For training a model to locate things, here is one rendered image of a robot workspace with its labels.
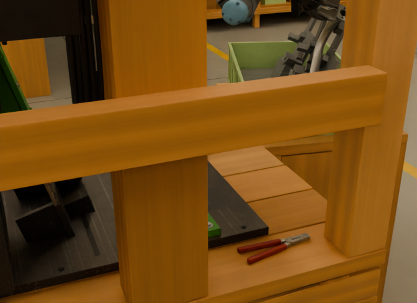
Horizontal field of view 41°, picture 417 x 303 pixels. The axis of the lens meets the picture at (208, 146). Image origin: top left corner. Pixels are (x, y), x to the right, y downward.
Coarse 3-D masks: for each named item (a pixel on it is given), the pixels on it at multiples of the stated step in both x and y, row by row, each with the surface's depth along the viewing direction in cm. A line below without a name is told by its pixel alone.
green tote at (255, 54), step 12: (228, 48) 231; (240, 48) 235; (252, 48) 235; (264, 48) 235; (276, 48) 235; (288, 48) 236; (324, 48) 234; (228, 60) 232; (240, 60) 237; (252, 60) 237; (264, 60) 237; (276, 60) 238; (228, 72) 235; (240, 72) 195
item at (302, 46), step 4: (312, 40) 204; (300, 44) 207; (304, 44) 207; (308, 44) 206; (312, 44) 204; (300, 48) 206; (304, 48) 206; (308, 48) 205; (312, 48) 205; (304, 52) 208; (308, 52) 207; (308, 64) 200; (296, 68) 202; (300, 68) 202; (304, 68) 202; (308, 68) 199; (292, 72) 203; (308, 72) 200
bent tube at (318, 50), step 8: (344, 8) 182; (336, 16) 179; (344, 16) 182; (328, 24) 187; (336, 24) 184; (328, 32) 188; (320, 40) 190; (320, 48) 189; (320, 56) 188; (312, 64) 187; (312, 72) 185
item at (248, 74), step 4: (260, 68) 238; (264, 68) 238; (268, 68) 238; (272, 68) 238; (244, 72) 233; (248, 72) 233; (252, 72) 233; (256, 72) 233; (260, 72) 233; (264, 72) 233; (268, 72) 233; (244, 76) 228; (248, 76) 228; (252, 76) 228; (256, 76) 228; (260, 76) 228; (264, 76) 228; (268, 76) 228; (244, 80) 223; (248, 80) 223
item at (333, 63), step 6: (342, 24) 186; (336, 30) 187; (342, 30) 186; (336, 36) 190; (342, 36) 186; (336, 42) 187; (330, 48) 191; (336, 48) 188; (330, 54) 189; (330, 60) 187; (336, 60) 181; (324, 66) 190; (330, 66) 184; (336, 66) 181
